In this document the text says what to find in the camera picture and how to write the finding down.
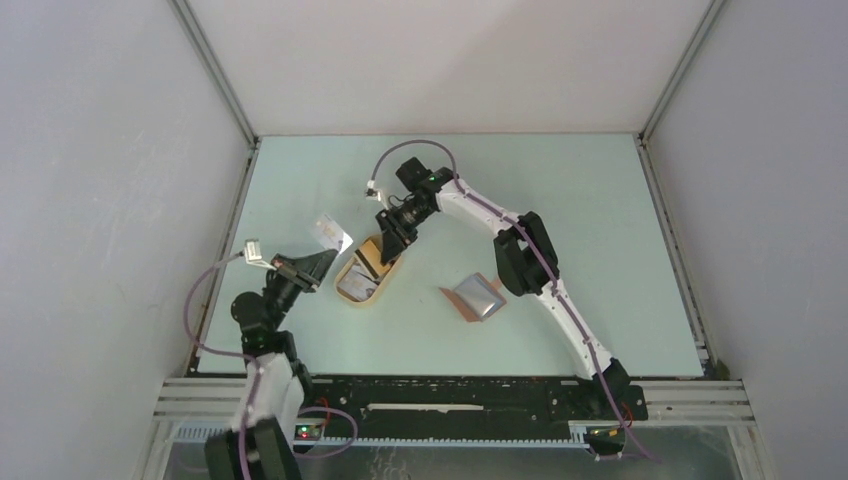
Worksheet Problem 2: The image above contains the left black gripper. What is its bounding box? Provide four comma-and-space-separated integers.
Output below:
262, 250, 336, 330

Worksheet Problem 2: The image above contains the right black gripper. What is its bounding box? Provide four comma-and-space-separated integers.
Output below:
377, 197, 436, 265

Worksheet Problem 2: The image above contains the tan credit card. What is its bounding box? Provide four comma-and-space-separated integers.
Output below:
354, 240, 391, 280

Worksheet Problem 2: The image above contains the yellow oval tray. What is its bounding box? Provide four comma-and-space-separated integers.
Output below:
334, 234, 402, 307

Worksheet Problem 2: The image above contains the white credit card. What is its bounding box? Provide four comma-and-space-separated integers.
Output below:
310, 213, 353, 254

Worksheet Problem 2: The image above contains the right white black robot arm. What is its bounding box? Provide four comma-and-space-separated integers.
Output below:
366, 157, 631, 418

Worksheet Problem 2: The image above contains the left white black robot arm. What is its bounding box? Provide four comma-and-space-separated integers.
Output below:
203, 241, 339, 479

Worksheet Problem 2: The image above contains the credit card stack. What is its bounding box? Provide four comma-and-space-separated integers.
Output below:
337, 261, 380, 302

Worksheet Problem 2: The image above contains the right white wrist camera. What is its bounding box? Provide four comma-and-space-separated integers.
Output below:
365, 180, 389, 208

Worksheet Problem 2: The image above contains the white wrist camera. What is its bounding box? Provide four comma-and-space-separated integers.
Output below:
365, 180, 389, 208
243, 239, 275, 270

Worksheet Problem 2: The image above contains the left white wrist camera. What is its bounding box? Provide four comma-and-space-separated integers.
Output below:
243, 239, 275, 270

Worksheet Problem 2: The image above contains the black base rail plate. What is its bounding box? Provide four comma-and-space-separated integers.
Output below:
306, 375, 649, 443

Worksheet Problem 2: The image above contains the aluminium frame rail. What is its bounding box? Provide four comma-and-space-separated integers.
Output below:
153, 377, 757, 450

